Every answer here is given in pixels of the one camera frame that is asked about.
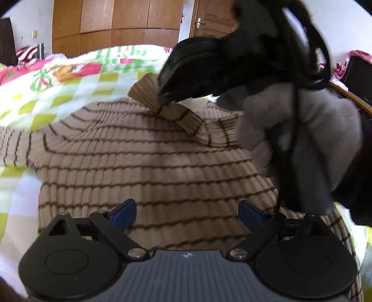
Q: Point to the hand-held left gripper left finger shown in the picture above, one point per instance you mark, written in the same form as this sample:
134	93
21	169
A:
125	215

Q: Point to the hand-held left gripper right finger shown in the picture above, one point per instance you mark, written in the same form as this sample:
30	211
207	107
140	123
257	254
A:
250	215

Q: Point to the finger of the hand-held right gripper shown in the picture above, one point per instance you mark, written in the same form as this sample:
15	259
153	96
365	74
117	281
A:
168	81

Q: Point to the tan striped ribbed sweater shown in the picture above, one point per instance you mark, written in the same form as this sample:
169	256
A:
145	162

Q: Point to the person's right hand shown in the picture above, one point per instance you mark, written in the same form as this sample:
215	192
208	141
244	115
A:
319	130

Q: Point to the wooden door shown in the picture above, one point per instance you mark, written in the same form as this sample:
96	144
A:
216	17

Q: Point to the wooden wardrobe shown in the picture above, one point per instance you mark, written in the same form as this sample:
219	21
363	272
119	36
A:
116	26

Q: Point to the checkered floral bed quilt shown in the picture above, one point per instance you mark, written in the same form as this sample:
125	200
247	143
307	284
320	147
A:
72	95

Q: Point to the wooden desk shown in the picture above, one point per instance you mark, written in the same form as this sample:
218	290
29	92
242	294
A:
357	78

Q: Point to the metal bottle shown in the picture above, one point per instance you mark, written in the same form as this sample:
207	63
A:
41	50

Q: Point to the red white striped pillow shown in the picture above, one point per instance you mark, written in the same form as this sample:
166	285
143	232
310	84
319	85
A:
27	53

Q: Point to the dark wooden headboard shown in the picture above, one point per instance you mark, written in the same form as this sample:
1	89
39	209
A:
7	40

